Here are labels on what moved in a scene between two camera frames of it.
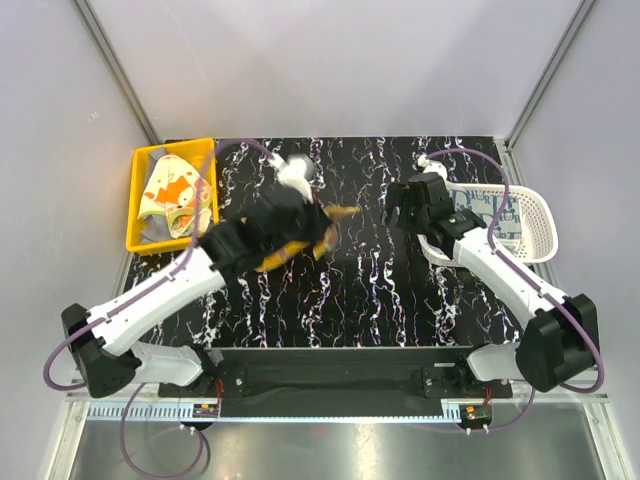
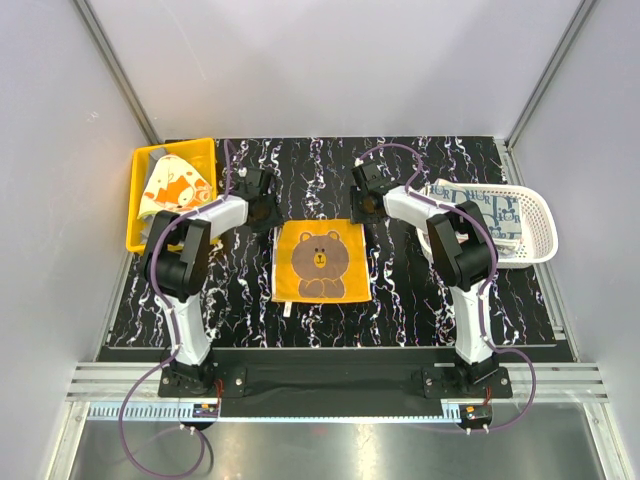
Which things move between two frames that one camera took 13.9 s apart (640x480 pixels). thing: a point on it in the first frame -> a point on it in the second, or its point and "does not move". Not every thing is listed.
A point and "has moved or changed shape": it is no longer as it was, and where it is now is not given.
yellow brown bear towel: [324, 242] has moved or changed shape
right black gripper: [399, 196] -> [356, 216]
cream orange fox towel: [171, 188] does not move
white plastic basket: [539, 230] does not move
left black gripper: [317, 217] -> [274, 219]
